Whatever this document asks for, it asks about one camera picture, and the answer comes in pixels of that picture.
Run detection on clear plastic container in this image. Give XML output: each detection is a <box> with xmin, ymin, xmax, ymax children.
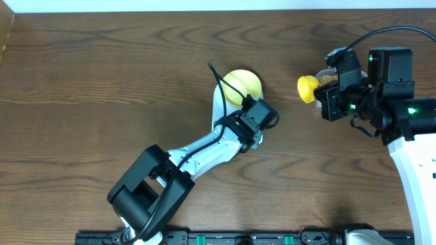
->
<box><xmin>315</xmin><ymin>68</ymin><xmax>368</xmax><ymax>109</ymax></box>

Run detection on pale yellow bowl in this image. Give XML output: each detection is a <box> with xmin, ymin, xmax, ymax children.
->
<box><xmin>223</xmin><ymin>69</ymin><xmax>263</xmax><ymax>108</ymax></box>

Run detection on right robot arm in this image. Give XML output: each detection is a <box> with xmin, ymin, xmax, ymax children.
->
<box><xmin>314</xmin><ymin>47</ymin><xmax>435</xmax><ymax>244</ymax></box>

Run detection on yellow measuring scoop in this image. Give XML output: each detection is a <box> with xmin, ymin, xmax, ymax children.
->
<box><xmin>297</xmin><ymin>76</ymin><xmax>319</xmax><ymax>103</ymax></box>

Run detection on white digital kitchen scale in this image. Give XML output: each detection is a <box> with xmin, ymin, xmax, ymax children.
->
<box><xmin>211</xmin><ymin>81</ymin><xmax>264</xmax><ymax>150</ymax></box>

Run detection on black cable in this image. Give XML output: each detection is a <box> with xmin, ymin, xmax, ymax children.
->
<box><xmin>335</xmin><ymin>25</ymin><xmax>436</xmax><ymax>64</ymax></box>
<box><xmin>121</xmin><ymin>62</ymin><xmax>255</xmax><ymax>245</ymax></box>

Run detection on soybeans in container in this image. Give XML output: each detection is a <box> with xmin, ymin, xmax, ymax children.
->
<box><xmin>317</xmin><ymin>75</ymin><xmax>338</xmax><ymax>86</ymax></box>

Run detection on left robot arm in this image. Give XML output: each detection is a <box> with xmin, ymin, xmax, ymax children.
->
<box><xmin>107</xmin><ymin>99</ymin><xmax>279</xmax><ymax>244</ymax></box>

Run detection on left black cable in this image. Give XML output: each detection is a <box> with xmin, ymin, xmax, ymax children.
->
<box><xmin>121</xmin><ymin>62</ymin><xmax>255</xmax><ymax>245</ymax></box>

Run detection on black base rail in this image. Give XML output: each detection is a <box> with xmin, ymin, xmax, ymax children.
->
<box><xmin>74</xmin><ymin>229</ymin><xmax>345</xmax><ymax>245</ymax></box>

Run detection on right black cable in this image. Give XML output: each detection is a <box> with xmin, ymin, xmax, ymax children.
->
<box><xmin>335</xmin><ymin>25</ymin><xmax>436</xmax><ymax>64</ymax></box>

